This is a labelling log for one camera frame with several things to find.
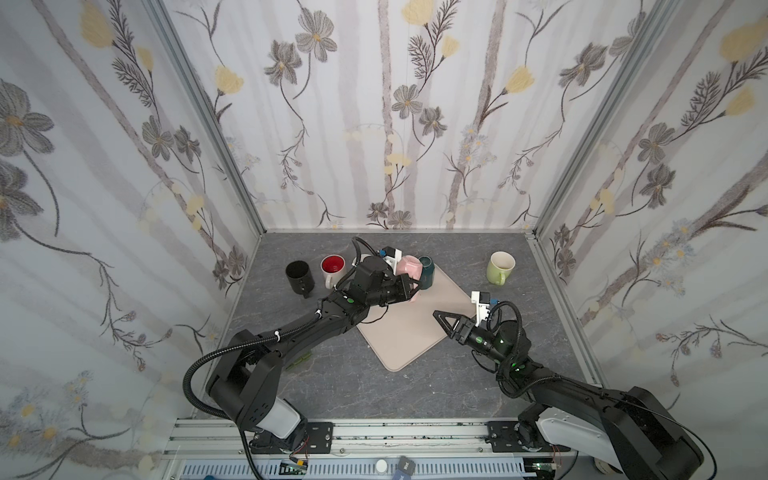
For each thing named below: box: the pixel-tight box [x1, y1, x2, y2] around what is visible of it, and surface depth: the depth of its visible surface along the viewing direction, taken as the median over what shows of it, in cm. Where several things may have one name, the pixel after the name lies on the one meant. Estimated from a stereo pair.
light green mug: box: [486, 250, 516, 286], surface depth 102 cm
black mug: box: [285, 260, 315, 299], surface depth 99 cm
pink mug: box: [396, 255, 423, 281], surface depth 82 cm
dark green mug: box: [418, 256, 435, 290], surface depth 100 cm
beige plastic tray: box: [356, 265, 476, 372], surface depth 90 cm
